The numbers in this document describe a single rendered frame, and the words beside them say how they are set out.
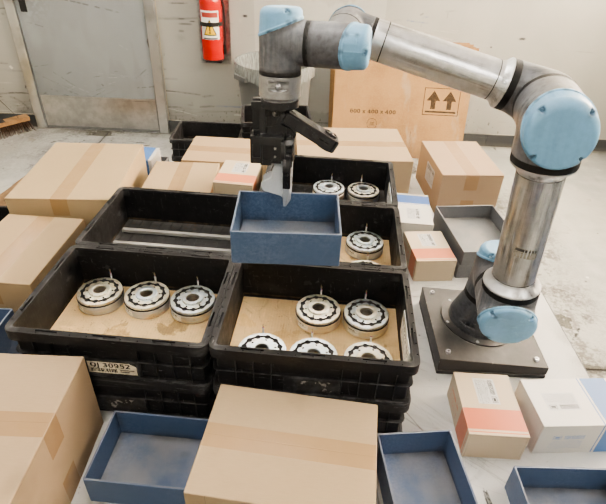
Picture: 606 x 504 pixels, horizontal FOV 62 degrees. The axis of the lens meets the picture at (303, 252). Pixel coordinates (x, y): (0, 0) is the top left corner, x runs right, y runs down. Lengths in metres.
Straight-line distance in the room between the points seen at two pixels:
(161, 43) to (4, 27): 1.16
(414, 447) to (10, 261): 1.05
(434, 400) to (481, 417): 0.14
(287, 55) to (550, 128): 0.45
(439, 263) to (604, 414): 0.58
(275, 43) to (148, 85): 3.46
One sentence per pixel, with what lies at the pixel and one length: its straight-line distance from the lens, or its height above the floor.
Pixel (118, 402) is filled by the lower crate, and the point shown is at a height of 0.74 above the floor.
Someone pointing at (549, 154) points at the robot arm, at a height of 1.30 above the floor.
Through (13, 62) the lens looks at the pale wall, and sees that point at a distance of 4.74.
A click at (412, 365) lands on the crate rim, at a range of 0.98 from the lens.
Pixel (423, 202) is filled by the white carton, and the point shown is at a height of 0.79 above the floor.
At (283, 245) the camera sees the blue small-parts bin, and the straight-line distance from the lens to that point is 0.92.
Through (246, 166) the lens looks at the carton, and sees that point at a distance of 1.64.
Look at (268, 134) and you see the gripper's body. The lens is 0.97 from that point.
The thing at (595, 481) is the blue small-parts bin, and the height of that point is 0.73.
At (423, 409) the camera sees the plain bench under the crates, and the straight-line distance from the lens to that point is 1.22.
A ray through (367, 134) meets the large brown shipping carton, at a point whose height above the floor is 0.90.
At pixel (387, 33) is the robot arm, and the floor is 1.43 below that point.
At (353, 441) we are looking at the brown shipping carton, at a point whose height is 0.86.
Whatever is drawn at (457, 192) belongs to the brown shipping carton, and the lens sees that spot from 1.89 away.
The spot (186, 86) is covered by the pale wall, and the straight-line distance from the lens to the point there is 4.29.
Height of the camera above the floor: 1.63
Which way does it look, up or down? 35 degrees down
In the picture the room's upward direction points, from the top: 2 degrees clockwise
